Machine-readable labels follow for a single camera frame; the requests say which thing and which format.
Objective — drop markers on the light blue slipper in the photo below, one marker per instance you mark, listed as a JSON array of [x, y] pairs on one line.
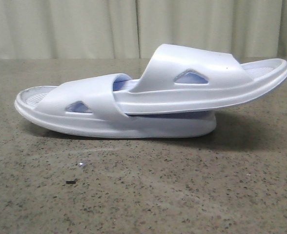
[[87, 107], [181, 79]]

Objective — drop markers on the small black debris chip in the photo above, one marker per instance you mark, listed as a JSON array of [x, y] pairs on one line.
[[70, 181]]

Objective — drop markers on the beige pleated curtain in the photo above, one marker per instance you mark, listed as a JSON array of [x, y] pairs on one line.
[[77, 29]]

